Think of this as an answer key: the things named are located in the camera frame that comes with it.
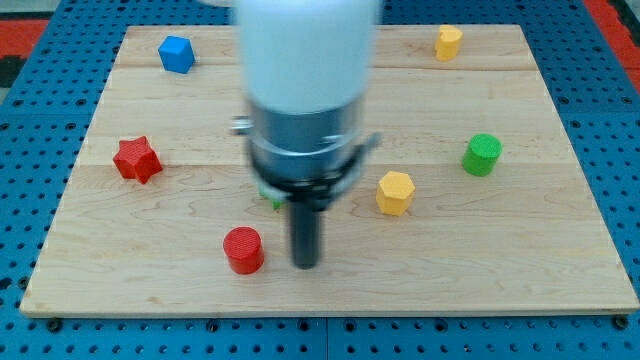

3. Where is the blue cube block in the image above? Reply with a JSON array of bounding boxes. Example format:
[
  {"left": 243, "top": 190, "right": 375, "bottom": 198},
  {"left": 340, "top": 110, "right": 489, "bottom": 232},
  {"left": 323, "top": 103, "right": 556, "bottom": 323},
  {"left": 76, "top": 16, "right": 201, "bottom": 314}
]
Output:
[{"left": 158, "top": 36, "right": 195, "bottom": 74}]

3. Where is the black cylindrical pointer rod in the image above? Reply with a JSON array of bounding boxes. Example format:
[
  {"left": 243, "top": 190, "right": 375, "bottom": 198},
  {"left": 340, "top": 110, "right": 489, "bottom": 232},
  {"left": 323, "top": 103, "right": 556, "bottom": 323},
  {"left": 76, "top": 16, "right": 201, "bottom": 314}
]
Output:
[{"left": 289, "top": 202, "right": 321, "bottom": 269}]

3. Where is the yellow hexagon block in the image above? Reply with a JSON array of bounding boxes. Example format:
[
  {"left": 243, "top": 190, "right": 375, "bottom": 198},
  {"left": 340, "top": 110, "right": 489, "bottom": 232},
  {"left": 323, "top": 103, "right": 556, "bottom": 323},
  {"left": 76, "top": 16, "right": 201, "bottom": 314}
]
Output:
[{"left": 376, "top": 171, "right": 416, "bottom": 216}]

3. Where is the green cylinder block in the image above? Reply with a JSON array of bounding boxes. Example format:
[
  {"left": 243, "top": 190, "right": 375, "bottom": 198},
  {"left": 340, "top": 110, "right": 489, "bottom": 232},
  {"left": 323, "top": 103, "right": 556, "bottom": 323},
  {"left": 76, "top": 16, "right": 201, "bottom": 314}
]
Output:
[{"left": 461, "top": 133, "right": 503, "bottom": 177}]

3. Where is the green block behind pointer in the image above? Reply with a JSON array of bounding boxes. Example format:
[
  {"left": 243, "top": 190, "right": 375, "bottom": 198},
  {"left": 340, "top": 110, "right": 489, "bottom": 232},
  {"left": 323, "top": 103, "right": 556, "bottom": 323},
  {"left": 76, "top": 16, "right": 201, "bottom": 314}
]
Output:
[{"left": 258, "top": 187, "right": 284, "bottom": 210}]

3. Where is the red cylinder block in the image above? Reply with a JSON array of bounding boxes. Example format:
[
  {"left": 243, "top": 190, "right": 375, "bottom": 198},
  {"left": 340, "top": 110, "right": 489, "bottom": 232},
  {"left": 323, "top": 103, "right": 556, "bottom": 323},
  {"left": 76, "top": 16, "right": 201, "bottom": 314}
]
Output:
[{"left": 223, "top": 226, "right": 264, "bottom": 275}]

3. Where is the red star block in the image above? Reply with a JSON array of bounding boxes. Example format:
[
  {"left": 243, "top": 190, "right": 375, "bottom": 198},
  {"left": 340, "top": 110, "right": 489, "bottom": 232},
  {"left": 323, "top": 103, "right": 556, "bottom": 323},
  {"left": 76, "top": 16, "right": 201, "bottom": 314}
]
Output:
[{"left": 113, "top": 136, "right": 163, "bottom": 184}]

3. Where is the yellow heart block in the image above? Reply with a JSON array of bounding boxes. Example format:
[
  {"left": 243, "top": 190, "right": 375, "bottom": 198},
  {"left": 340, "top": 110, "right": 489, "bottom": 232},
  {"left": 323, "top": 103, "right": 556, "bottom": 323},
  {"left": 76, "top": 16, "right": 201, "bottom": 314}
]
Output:
[{"left": 434, "top": 25, "right": 464, "bottom": 62}]

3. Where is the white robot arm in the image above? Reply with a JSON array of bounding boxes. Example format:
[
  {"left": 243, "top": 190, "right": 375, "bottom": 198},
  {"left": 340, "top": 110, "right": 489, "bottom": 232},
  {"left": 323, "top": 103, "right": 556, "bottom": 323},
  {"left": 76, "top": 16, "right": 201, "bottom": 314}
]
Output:
[{"left": 234, "top": 0, "right": 382, "bottom": 269}]

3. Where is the wooden board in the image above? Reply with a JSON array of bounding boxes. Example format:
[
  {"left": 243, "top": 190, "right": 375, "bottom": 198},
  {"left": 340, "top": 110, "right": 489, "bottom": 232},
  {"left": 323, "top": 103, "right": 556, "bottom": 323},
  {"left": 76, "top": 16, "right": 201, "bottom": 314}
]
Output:
[{"left": 19, "top": 24, "right": 640, "bottom": 319}]

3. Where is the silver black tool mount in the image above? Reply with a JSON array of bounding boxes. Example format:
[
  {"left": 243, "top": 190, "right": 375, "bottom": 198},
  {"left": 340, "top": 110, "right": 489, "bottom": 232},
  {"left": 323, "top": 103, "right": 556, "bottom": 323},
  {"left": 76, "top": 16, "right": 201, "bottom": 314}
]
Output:
[{"left": 231, "top": 100, "right": 381, "bottom": 203}]

